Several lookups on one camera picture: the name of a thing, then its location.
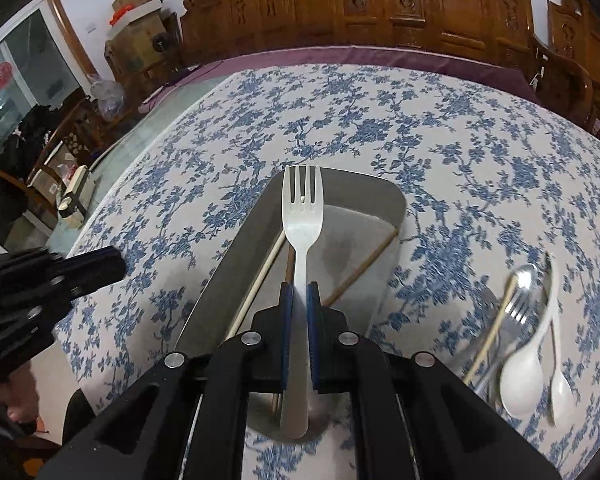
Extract brown wooden chopstick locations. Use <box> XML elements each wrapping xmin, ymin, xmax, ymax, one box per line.
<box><xmin>285</xmin><ymin>245</ymin><xmax>296</xmax><ymax>284</ymax></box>
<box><xmin>323</xmin><ymin>229</ymin><xmax>399</xmax><ymax>307</ymax></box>

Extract cream chopstick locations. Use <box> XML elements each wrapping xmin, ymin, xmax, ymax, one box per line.
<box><xmin>224</xmin><ymin>231</ymin><xmax>286</xmax><ymax>340</ymax></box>
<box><xmin>463</xmin><ymin>274</ymin><xmax>515</xmax><ymax>386</ymax></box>

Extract white plastic fork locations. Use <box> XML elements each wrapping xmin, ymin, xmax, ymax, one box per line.
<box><xmin>280</xmin><ymin>165</ymin><xmax>324</xmax><ymax>439</ymax></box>

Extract steel fork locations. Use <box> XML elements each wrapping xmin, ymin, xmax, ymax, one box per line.
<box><xmin>450</xmin><ymin>284</ymin><xmax>531</xmax><ymax>401</ymax></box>

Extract white plastic ladle spoon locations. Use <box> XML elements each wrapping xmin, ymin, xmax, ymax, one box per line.
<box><xmin>500</xmin><ymin>252</ymin><xmax>559</xmax><ymax>418</ymax></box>

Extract small steel spoon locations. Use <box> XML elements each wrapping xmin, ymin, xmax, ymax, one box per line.
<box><xmin>505</xmin><ymin>263</ymin><xmax>538</xmax><ymax>322</ymax></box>

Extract person's left hand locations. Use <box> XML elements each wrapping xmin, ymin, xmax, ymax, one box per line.
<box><xmin>0</xmin><ymin>362</ymin><xmax>40</xmax><ymax>424</ymax></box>

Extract cream box on table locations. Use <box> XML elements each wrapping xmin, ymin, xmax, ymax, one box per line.
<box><xmin>57</xmin><ymin>165</ymin><xmax>95</xmax><ymax>229</ymax></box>

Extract metal rectangular tray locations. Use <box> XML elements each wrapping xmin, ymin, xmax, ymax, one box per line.
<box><xmin>176</xmin><ymin>167</ymin><xmax>406</xmax><ymax>442</ymax></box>

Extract small wooden chair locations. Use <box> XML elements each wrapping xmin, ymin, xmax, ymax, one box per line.
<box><xmin>0</xmin><ymin>91</ymin><xmax>106</xmax><ymax>226</ymax></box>

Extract plastic bag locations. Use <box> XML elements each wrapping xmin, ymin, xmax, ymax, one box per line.
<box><xmin>90</xmin><ymin>77</ymin><xmax>125</xmax><ymax>122</ymax></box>

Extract blue floral tablecloth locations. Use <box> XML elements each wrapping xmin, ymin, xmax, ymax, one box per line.
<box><xmin>57</xmin><ymin>64</ymin><xmax>600</xmax><ymax>479</ymax></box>

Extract stacked cardboard boxes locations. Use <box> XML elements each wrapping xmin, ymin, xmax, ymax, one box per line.
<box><xmin>104</xmin><ymin>0</ymin><xmax>178</xmax><ymax>81</ymax></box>

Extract black small fan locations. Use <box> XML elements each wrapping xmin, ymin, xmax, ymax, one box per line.
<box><xmin>151</xmin><ymin>32</ymin><xmax>172</xmax><ymax>53</ymax></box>

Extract carved wooden sofa bench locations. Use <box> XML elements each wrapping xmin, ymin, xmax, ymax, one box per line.
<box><xmin>181</xmin><ymin>0</ymin><xmax>600</xmax><ymax>129</ymax></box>

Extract carved wooden armchair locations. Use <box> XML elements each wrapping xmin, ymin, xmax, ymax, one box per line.
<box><xmin>547</xmin><ymin>0</ymin><xmax>600</xmax><ymax>139</ymax></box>

